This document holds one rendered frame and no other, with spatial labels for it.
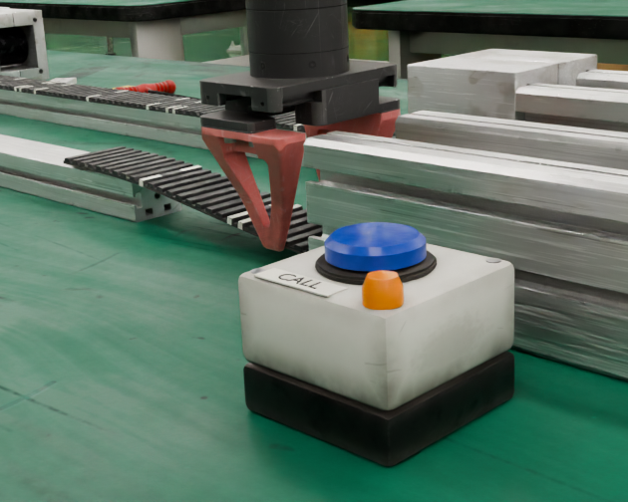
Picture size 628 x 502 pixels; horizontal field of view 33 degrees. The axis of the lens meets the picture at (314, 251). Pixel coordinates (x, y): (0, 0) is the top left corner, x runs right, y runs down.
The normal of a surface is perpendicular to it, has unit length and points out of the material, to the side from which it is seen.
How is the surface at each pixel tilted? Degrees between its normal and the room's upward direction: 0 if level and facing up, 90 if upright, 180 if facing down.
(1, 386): 0
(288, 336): 90
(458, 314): 90
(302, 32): 90
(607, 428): 0
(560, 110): 90
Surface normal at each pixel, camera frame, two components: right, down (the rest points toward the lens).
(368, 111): 0.71, 0.18
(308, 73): 0.22, 0.28
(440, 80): -0.70, 0.24
